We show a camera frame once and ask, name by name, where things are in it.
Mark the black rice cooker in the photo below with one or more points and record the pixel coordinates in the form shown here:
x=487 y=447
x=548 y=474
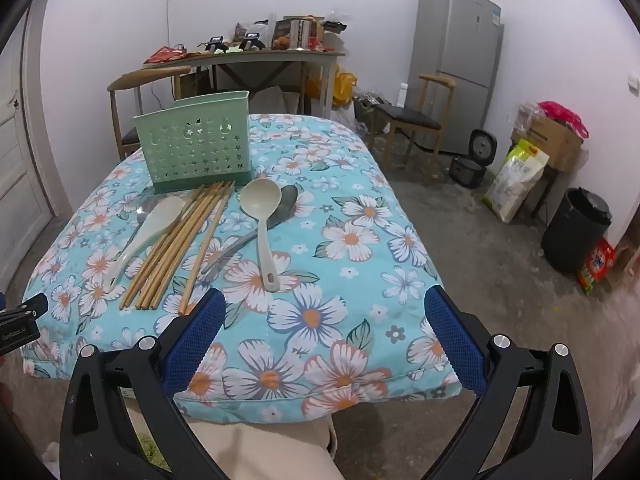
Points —
x=472 y=160

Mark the red snack packet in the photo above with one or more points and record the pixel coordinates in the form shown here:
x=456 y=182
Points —
x=167 y=54

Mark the person's beige trousers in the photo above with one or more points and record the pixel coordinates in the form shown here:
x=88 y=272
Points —
x=260 y=450

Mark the clear plastic bag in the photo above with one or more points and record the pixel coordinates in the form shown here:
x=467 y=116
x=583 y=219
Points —
x=524 y=116

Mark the green fuzzy cloth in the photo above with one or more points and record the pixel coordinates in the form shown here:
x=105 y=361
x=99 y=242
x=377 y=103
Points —
x=152 y=452

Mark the pale green ladle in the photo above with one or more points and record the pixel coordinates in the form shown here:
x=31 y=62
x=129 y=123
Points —
x=260 y=195

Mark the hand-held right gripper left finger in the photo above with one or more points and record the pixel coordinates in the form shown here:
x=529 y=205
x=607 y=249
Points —
x=195 y=340

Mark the white wall socket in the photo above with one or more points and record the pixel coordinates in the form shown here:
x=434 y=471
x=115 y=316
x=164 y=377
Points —
x=633 y=84

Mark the blue floral quilt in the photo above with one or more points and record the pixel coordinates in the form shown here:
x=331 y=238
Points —
x=340 y=240

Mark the pale green rice paddle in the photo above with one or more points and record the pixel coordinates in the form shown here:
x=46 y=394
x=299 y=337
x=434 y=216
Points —
x=160 y=215

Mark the wooden side table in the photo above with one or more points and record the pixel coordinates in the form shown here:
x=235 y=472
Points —
x=260 y=57

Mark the wooden chair dark seat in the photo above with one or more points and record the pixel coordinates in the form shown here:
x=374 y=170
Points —
x=125 y=85
x=410 y=117

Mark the yellow white rice bag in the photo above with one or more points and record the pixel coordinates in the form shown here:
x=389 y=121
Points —
x=515 y=180

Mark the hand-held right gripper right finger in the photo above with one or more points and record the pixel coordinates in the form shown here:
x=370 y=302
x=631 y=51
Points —
x=455 y=340

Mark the white panelled door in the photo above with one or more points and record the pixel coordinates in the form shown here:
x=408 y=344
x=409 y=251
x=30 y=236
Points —
x=20 y=160

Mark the black stool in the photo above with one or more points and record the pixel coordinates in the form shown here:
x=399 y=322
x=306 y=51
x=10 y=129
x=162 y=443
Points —
x=545 y=190

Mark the yellow plastic bag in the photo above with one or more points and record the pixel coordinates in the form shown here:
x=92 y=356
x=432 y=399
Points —
x=342 y=87

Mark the red detergent packet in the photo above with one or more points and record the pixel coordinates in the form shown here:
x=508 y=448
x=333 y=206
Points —
x=595 y=267

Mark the bundle of wooden chopsticks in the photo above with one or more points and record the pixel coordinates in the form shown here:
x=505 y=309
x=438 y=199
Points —
x=170 y=250

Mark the cardboard box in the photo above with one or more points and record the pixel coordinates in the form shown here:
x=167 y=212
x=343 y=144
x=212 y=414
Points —
x=555 y=142

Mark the red plastic bag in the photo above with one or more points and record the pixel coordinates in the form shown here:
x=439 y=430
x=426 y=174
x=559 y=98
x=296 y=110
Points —
x=562 y=115

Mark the metal spoon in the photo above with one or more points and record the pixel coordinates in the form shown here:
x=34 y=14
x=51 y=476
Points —
x=287 y=205

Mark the black trash bin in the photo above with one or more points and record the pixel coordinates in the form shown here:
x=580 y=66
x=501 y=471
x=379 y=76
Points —
x=575 y=230

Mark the brown printed box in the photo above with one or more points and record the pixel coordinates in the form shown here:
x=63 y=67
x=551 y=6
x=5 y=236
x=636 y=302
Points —
x=286 y=35

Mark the green perforated utensil holder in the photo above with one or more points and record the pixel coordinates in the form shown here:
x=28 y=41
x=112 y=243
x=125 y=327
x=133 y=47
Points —
x=195 y=150

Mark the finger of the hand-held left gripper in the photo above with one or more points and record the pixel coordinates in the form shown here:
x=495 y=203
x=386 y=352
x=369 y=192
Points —
x=22 y=307

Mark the silver refrigerator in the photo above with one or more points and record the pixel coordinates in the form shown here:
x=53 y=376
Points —
x=460 y=60

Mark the black gadget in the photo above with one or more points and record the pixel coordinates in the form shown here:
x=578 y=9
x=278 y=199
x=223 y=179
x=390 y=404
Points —
x=251 y=41
x=216 y=44

